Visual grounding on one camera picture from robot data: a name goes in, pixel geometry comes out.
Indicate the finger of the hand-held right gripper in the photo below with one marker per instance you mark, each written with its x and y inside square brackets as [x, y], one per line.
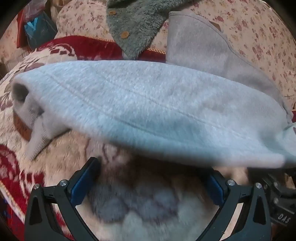
[270, 183]

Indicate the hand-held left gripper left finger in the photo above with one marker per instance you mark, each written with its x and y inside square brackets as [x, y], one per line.
[83, 184]

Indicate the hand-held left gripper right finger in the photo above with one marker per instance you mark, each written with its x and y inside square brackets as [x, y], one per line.
[214, 190]

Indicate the light grey sweatshirt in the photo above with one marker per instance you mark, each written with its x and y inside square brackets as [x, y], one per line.
[143, 111]

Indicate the red patterned blanket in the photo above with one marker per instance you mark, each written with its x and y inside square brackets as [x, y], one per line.
[13, 166]

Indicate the floral armchair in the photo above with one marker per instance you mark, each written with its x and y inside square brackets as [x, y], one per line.
[10, 46]

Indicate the blue bag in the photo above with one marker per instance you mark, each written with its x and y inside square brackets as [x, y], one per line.
[40, 31]

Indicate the red bag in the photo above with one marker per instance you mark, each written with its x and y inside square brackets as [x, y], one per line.
[22, 30]

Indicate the grey-green fleece jacket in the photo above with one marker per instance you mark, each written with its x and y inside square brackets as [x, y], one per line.
[138, 23]

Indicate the clear plastic bag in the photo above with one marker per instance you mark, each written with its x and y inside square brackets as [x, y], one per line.
[34, 8]

